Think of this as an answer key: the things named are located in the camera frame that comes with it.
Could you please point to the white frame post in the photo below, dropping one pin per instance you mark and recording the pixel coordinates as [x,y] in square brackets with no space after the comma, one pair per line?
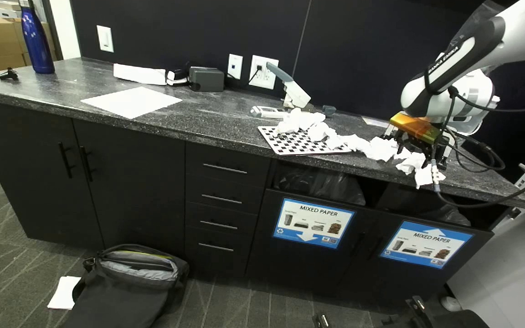
[64,28]

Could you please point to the black power adapter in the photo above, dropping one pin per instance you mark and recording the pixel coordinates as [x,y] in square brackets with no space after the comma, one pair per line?
[206,79]

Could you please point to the blue sign with downward arrow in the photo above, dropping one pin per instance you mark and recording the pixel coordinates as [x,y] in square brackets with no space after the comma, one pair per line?
[312,223]

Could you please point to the white cloth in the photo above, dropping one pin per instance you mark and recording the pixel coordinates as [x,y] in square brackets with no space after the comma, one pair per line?
[423,174]

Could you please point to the white wall plate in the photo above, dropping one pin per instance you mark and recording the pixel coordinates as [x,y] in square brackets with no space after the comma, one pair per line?
[104,39]

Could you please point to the black cabinet drawer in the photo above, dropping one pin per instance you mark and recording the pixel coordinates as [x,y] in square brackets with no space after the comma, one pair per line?
[226,158]
[219,214]
[217,262]
[223,189]

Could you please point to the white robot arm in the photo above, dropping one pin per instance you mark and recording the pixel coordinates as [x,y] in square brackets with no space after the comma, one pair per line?
[518,30]

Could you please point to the black bin door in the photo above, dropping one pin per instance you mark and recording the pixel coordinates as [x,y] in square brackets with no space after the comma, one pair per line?
[286,267]
[365,274]

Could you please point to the flat white paper sheet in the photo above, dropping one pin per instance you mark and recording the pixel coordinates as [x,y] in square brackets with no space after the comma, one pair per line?
[132,101]

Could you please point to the small grey block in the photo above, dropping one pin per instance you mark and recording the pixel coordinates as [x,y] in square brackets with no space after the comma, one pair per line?
[328,112]

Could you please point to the black cart foot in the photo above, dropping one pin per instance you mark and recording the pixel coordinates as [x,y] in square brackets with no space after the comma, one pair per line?
[423,311]

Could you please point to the small white device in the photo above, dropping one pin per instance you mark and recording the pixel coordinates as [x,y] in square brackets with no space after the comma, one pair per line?
[268,112]

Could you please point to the grey black backpack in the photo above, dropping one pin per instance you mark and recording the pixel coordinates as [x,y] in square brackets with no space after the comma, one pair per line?
[122,293]

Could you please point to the blue water bottle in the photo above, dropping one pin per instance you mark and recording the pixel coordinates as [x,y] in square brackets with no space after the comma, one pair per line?
[37,43]

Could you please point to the grey robot cart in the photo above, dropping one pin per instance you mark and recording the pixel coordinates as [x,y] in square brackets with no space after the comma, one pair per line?
[505,280]

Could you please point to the black cabinet door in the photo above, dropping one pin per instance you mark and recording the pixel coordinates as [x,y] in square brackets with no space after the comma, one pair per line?
[135,183]
[26,171]

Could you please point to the white paper scrap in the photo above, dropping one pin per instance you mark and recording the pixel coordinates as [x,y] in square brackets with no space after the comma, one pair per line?
[64,293]

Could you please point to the small white wall outlet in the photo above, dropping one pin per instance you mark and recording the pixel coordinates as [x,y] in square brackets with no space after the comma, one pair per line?
[234,67]

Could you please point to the blue sign with upward arrow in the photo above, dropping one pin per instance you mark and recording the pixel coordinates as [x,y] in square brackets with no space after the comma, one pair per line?
[425,245]

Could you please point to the large white wall outlet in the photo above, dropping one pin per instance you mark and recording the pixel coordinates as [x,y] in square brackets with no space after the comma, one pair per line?
[263,72]

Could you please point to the orange wrist camera box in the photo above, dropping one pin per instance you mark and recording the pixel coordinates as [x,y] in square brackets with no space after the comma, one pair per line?
[412,127]

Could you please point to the white rectangular box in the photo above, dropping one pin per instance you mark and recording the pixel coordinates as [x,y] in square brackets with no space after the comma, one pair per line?
[139,74]

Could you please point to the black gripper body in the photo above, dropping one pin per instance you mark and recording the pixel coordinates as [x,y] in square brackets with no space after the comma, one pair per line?
[423,150]

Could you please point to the small black object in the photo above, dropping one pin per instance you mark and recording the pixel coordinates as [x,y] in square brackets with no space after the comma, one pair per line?
[8,76]

